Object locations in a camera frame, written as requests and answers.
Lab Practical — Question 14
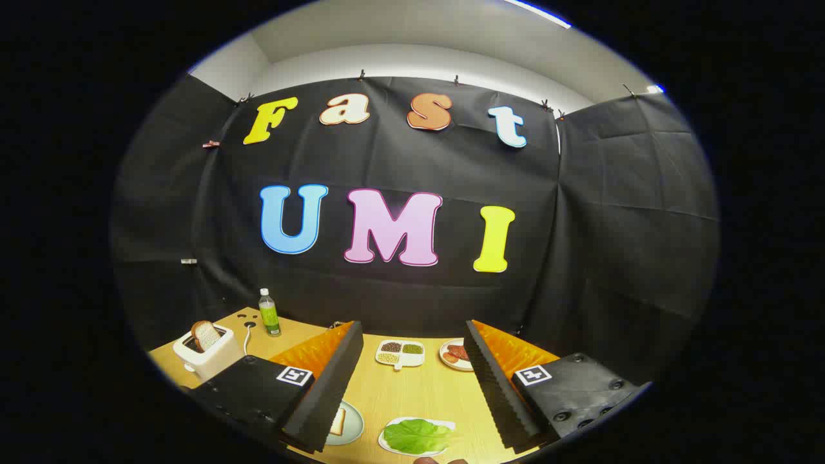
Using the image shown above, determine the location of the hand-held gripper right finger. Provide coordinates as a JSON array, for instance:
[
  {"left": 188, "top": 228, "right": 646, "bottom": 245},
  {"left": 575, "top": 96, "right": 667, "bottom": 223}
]
[{"left": 463, "top": 320, "right": 652, "bottom": 452}]

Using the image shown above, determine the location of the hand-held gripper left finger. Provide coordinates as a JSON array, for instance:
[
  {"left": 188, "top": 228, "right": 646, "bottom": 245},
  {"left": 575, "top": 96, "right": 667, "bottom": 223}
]
[{"left": 182, "top": 320, "right": 365, "bottom": 454}]

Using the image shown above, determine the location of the green lettuce leaf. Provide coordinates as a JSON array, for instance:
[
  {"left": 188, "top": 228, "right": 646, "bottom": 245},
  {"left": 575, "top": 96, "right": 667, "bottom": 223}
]
[{"left": 383, "top": 419, "right": 452, "bottom": 454}]

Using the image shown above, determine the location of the toasted bread slice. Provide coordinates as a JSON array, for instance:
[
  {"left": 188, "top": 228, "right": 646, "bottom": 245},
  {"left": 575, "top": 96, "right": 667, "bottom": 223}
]
[{"left": 191, "top": 320, "right": 222, "bottom": 353}]

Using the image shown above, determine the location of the light green round plate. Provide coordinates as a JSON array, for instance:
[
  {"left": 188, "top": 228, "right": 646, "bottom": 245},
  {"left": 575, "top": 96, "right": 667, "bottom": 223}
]
[{"left": 325, "top": 400, "right": 365, "bottom": 447}]

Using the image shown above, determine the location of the white oval plate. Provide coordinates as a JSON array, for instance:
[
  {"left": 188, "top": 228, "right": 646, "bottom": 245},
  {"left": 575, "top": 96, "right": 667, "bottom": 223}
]
[{"left": 440, "top": 339, "right": 474, "bottom": 372}]

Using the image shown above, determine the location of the white square plate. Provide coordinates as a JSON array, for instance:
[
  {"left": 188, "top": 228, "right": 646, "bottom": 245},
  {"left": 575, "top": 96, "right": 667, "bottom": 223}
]
[{"left": 378, "top": 417, "right": 456, "bottom": 458}]

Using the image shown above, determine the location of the white divided dish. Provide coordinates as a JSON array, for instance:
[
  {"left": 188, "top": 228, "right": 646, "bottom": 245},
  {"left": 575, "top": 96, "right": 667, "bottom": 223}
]
[{"left": 376, "top": 339, "right": 425, "bottom": 371}]

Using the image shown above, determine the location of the green label water bottle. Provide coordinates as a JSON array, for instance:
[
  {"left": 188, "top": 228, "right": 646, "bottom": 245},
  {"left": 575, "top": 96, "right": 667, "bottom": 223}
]
[{"left": 258, "top": 288, "right": 282, "bottom": 338}]

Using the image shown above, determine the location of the white toaster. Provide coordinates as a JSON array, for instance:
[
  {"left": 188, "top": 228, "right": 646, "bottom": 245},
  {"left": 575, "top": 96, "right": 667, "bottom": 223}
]
[{"left": 173, "top": 324, "right": 244, "bottom": 381}]

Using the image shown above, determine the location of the black backdrop cloth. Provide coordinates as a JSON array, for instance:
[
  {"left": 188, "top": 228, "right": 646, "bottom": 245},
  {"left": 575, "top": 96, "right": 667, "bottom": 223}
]
[{"left": 110, "top": 74, "right": 721, "bottom": 387}]

